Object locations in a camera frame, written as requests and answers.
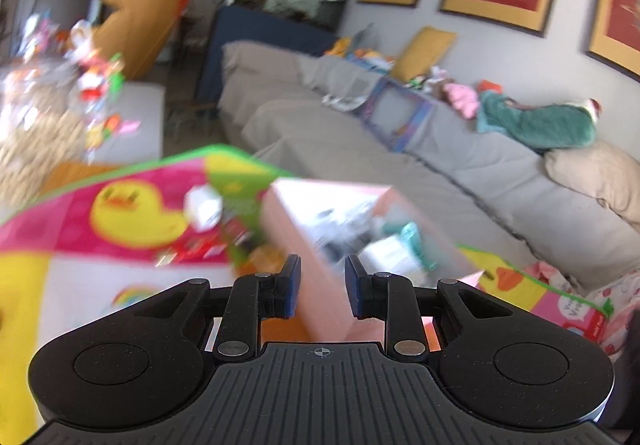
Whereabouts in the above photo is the colourful cartoon printed mat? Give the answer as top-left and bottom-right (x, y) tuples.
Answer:
(0, 145), (616, 426)

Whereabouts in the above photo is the pink cardboard box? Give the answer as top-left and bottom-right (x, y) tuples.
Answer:
(260, 177), (483, 343)

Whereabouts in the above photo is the blue picture box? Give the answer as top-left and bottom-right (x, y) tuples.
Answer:
(355, 76), (433, 153)

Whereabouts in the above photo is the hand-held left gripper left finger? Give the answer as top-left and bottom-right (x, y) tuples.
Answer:
(132, 255), (302, 365)

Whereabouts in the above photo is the yellow pillow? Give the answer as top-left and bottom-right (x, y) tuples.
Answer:
(390, 26), (458, 83)

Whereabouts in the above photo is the grey sofa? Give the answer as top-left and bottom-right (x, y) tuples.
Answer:
(217, 40), (640, 296)

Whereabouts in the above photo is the teal packaged item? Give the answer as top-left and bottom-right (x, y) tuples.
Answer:
(400, 222), (437, 272)

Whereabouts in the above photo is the pink strawberry print cloth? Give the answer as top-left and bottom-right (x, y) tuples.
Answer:
(525, 262), (640, 357)

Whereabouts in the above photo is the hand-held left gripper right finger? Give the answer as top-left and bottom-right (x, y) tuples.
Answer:
(345, 255), (526, 366)

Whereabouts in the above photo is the white charger adapter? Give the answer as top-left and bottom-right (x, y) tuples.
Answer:
(184, 185), (224, 231)

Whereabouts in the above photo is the green gumball toy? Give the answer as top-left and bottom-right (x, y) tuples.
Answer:
(105, 54), (126, 93)

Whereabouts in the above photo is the dark blue cabinet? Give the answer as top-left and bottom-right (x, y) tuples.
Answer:
(197, 5), (341, 103)

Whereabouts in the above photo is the clear plastic bag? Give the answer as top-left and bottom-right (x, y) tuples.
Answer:
(310, 207), (376, 251)

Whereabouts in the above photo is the white packaged item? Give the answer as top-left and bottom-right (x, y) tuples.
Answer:
(360, 235), (426, 283)

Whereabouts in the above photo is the green plush toy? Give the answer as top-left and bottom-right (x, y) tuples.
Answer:
(475, 90), (598, 150)

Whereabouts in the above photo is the white toy plane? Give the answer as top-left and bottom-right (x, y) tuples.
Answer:
(322, 92), (371, 112)

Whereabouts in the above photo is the orange plush toy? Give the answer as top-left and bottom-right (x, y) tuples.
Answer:
(325, 37), (354, 57)

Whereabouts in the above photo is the pink plush toy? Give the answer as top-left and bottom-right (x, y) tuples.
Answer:
(445, 82), (482, 119)

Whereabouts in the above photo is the beige pillow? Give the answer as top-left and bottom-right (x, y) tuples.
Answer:
(544, 141), (640, 232)

